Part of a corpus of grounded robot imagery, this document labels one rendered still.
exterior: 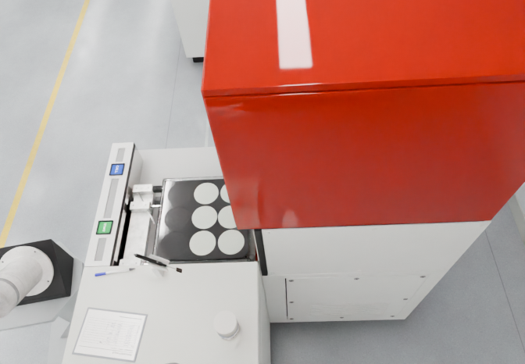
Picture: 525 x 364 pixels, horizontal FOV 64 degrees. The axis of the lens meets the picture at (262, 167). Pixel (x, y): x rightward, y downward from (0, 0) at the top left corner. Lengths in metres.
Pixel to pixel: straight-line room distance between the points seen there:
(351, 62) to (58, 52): 3.51
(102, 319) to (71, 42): 3.01
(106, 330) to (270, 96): 1.03
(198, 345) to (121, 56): 2.84
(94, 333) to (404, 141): 1.13
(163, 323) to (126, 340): 0.13
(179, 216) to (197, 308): 0.40
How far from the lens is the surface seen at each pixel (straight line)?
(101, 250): 1.68
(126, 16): 4.25
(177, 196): 1.75
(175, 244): 1.66
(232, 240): 1.62
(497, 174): 1.16
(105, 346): 1.54
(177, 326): 1.49
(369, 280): 1.75
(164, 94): 3.41
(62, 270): 1.77
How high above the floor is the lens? 2.37
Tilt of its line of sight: 56 degrees down
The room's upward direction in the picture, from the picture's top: 6 degrees counter-clockwise
